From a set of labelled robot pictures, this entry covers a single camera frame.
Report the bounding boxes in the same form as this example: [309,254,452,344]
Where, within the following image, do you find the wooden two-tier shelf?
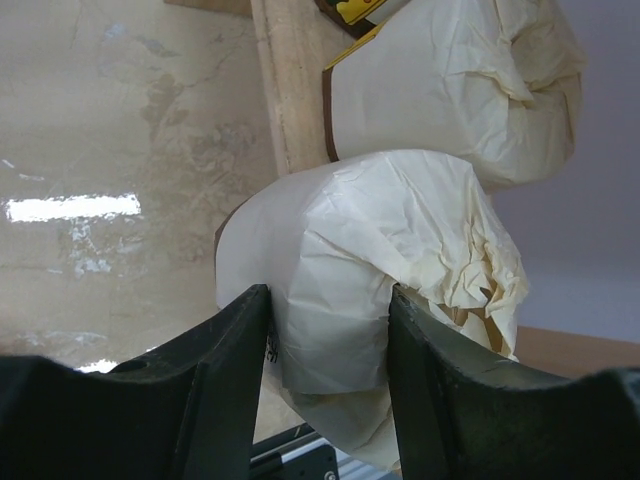
[186,1,639,377]

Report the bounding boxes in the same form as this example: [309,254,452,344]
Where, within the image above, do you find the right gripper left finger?
[1,285,272,479]

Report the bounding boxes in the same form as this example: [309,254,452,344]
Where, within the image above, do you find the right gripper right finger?
[387,287,639,479]

